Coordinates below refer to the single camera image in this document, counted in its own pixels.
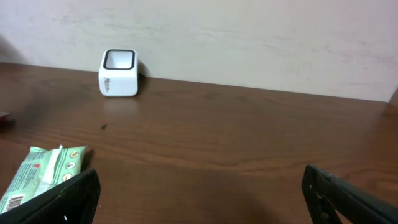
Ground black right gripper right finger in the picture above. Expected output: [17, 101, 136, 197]
[302, 164, 397, 224]

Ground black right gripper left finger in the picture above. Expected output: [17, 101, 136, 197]
[1, 169, 101, 224]

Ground mint green wipes packet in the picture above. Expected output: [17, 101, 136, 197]
[1, 146, 86, 213]

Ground white barcode scanner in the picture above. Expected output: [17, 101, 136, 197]
[98, 49, 138, 97]

